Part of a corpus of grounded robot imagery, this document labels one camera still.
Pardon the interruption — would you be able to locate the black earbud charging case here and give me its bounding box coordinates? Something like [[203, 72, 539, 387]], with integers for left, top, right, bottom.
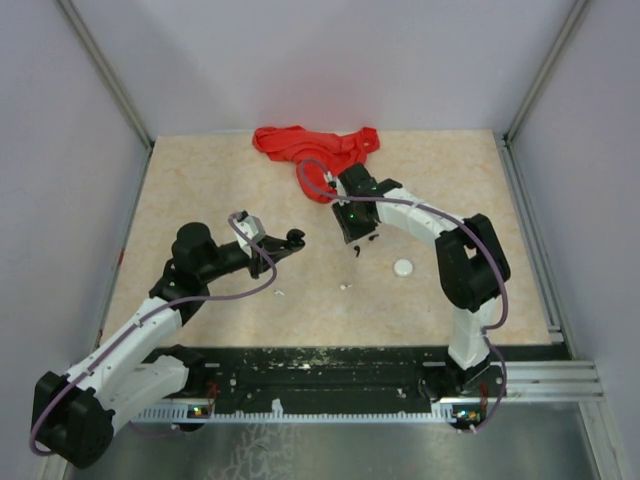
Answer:
[[286, 228, 306, 249]]

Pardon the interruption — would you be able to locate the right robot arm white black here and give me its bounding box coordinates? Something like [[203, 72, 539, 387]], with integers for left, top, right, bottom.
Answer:
[[324, 164, 511, 396]]

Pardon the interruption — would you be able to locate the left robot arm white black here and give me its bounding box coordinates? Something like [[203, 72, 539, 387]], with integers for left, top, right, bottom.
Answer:
[[29, 212, 305, 468]]

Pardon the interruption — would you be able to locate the white earbud charging case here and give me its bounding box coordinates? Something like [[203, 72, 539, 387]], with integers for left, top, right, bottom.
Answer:
[[393, 258, 414, 278]]

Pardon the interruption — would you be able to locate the red crumpled cloth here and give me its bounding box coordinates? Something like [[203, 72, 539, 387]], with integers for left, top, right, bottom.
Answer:
[[252, 126, 380, 204]]

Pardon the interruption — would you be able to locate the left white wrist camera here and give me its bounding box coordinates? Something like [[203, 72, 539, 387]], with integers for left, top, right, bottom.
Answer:
[[229, 211, 266, 255]]

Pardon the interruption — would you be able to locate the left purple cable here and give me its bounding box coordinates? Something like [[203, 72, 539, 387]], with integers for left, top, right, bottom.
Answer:
[[29, 212, 280, 459]]

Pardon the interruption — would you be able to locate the purple cable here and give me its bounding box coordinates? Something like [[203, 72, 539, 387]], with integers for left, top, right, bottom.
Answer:
[[29, 212, 280, 459], [295, 158, 511, 434]]

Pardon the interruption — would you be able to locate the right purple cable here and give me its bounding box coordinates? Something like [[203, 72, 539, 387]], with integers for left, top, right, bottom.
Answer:
[[295, 158, 511, 434]]

